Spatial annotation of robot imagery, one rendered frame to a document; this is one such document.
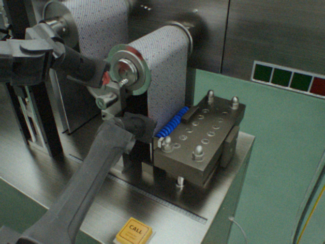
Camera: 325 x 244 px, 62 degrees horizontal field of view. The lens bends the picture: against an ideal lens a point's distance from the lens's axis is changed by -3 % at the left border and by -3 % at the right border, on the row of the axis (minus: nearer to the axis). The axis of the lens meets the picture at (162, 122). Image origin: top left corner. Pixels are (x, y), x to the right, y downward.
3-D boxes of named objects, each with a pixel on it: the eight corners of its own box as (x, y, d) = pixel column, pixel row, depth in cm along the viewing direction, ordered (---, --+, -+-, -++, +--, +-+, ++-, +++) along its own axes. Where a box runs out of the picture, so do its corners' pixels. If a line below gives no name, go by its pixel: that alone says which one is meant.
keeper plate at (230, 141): (219, 165, 93) (224, 140, 87) (229, 149, 100) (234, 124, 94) (227, 168, 92) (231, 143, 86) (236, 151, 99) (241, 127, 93)
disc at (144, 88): (107, 84, 82) (106, 37, 73) (108, 83, 82) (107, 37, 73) (148, 102, 77) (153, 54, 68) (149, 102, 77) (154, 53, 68)
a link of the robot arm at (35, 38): (21, 87, 54) (25, 51, 48) (-2, 55, 58) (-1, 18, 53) (73, 79, 62) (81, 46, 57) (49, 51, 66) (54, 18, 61)
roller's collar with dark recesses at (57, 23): (40, 40, 80) (35, 19, 76) (56, 35, 84) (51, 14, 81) (55, 44, 78) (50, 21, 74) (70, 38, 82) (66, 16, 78)
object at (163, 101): (149, 143, 87) (147, 91, 76) (183, 108, 103) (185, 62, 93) (150, 144, 87) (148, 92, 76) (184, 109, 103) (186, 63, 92)
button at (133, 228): (116, 240, 71) (115, 236, 70) (131, 221, 76) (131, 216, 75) (138, 253, 69) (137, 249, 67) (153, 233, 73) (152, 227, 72)
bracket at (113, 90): (109, 170, 93) (96, 90, 75) (120, 159, 97) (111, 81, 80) (120, 175, 91) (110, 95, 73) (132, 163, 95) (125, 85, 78)
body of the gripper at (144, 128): (152, 144, 76) (138, 146, 70) (123, 132, 81) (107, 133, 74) (158, 121, 75) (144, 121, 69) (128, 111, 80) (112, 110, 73)
